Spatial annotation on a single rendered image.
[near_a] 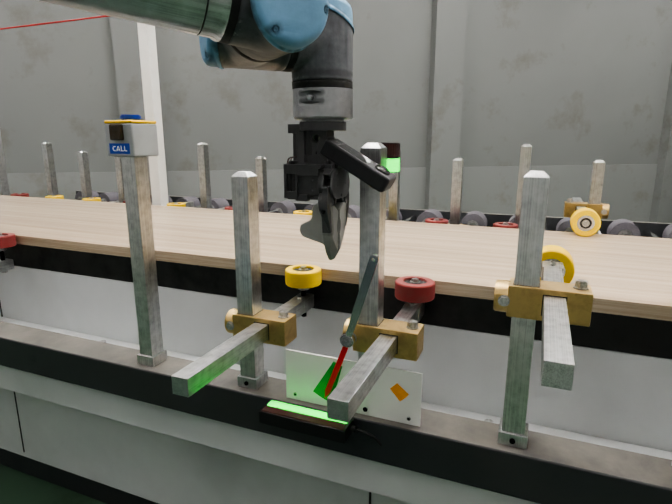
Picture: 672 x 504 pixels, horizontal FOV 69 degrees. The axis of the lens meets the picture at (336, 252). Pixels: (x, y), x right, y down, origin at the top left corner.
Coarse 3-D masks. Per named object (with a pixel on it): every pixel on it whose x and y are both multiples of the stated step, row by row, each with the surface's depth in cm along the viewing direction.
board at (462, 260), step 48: (48, 240) 144; (96, 240) 141; (192, 240) 141; (288, 240) 141; (432, 240) 141; (480, 240) 141; (576, 240) 141; (624, 240) 141; (480, 288) 98; (624, 288) 96
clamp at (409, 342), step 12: (348, 324) 87; (360, 324) 86; (384, 324) 86; (396, 324) 86; (420, 324) 86; (360, 336) 86; (372, 336) 85; (396, 336) 83; (408, 336) 82; (420, 336) 84; (360, 348) 86; (408, 348) 83; (420, 348) 85
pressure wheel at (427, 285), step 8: (400, 280) 99; (408, 280) 100; (416, 280) 98; (424, 280) 100; (432, 280) 99; (400, 288) 97; (408, 288) 96; (416, 288) 95; (424, 288) 95; (432, 288) 97; (400, 296) 97; (408, 296) 96; (416, 296) 95; (424, 296) 96; (432, 296) 97; (416, 304) 99
